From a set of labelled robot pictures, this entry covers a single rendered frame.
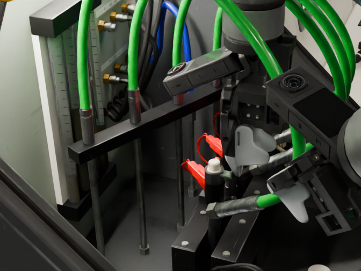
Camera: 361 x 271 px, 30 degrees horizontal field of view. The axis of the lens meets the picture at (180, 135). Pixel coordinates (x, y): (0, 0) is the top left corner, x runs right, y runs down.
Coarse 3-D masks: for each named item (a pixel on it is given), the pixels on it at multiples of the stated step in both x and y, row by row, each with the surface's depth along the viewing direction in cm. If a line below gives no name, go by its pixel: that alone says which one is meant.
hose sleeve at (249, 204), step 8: (232, 200) 83; (240, 200) 81; (248, 200) 80; (256, 200) 79; (216, 208) 84; (224, 208) 83; (232, 208) 82; (240, 208) 81; (248, 208) 80; (256, 208) 79; (264, 208) 79; (224, 216) 85
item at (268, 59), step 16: (224, 0) 70; (80, 16) 89; (240, 16) 69; (80, 32) 91; (256, 32) 69; (80, 48) 92; (256, 48) 69; (80, 64) 94; (272, 64) 69; (80, 80) 95; (80, 96) 97; (80, 112) 98; (304, 144) 71
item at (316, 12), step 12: (300, 0) 94; (180, 12) 102; (312, 12) 95; (180, 24) 104; (324, 24) 95; (180, 36) 105; (336, 36) 95; (180, 48) 106; (336, 48) 96; (180, 60) 107; (348, 60) 97; (348, 72) 97; (348, 84) 98; (180, 96) 110; (348, 96) 99; (288, 132) 106
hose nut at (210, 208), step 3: (210, 204) 86; (213, 204) 85; (207, 207) 86; (210, 207) 86; (213, 207) 85; (207, 210) 86; (210, 210) 85; (213, 210) 85; (207, 213) 86; (210, 213) 86; (213, 213) 85; (210, 216) 86; (213, 216) 85; (216, 216) 85
